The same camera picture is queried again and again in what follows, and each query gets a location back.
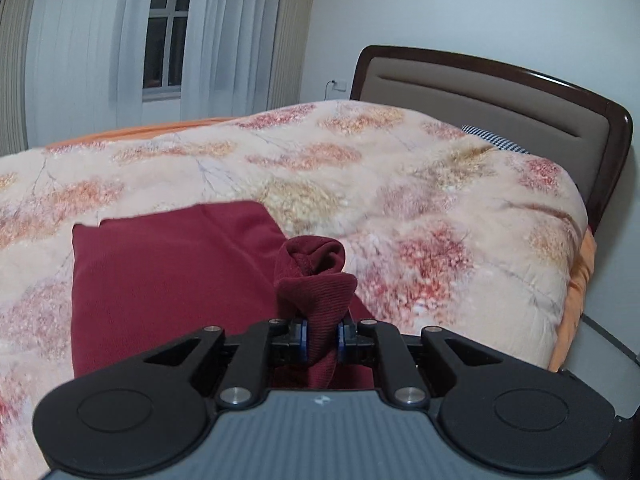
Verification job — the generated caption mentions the left beige drape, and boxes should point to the left beige drape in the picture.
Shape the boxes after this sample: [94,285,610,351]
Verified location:
[0,0,35,156]

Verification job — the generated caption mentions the maroon long-sleeve sweater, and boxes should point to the maroon long-sleeve sweater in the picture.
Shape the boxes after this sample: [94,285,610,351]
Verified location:
[70,202,373,389]

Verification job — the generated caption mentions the right beige drape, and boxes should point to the right beige drape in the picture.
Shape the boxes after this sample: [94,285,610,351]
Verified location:
[267,0,314,110]

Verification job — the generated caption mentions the white wall outlet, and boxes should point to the white wall outlet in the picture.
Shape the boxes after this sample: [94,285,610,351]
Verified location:
[326,79,348,92]

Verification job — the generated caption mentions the right white sheer curtain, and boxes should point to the right white sheer curtain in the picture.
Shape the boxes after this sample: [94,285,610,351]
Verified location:
[180,0,280,120]

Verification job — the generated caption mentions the white framed window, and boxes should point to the white framed window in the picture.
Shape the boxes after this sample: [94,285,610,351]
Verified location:
[142,0,191,101]

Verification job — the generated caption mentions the left white sheer curtain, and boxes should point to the left white sheer curtain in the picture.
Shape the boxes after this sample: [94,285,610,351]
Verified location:
[25,0,151,146]

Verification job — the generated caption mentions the beige drape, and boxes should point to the beige drape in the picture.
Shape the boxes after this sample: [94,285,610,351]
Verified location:
[0,0,35,156]
[267,0,314,110]

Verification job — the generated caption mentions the brown padded headboard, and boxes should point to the brown padded headboard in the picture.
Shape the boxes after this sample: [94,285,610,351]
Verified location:
[350,46,634,228]

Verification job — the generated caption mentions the striped pillow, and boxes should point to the striped pillow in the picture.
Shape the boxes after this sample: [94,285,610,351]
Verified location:
[461,125,528,154]

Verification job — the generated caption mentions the floral peach comforter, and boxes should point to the floral peach comforter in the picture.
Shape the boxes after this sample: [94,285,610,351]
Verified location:
[1,101,594,479]

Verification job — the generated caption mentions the white sheer curtain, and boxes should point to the white sheer curtain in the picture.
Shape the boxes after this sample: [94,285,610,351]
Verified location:
[180,0,280,120]
[25,0,151,146]

